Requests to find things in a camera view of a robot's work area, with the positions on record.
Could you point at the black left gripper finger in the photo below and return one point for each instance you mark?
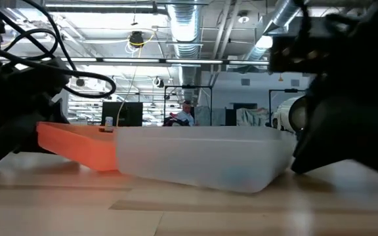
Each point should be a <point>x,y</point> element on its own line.
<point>57,113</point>
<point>8,141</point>

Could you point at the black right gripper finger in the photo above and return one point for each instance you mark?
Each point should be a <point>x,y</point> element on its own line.
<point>346,134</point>

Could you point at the clear box with orange lid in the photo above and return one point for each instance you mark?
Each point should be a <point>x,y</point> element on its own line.
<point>192,157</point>

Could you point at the white bottle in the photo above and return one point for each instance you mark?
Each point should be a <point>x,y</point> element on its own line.
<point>109,123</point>

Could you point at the white spot lamp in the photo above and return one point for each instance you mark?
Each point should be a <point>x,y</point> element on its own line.
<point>287,111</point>

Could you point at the black monitor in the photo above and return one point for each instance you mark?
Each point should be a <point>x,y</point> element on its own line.
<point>126,113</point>

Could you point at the grey-white crumpled tarp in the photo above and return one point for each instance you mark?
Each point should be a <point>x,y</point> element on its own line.
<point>251,116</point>

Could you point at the person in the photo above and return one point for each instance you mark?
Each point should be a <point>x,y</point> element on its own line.
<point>185,116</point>

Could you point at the LED light strip bar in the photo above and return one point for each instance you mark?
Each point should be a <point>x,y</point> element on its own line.
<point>192,61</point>

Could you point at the black overhead camera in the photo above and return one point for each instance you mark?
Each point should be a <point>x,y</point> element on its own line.
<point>136,37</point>

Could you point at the silver ceiling duct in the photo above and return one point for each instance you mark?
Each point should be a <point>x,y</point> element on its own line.
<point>184,23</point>

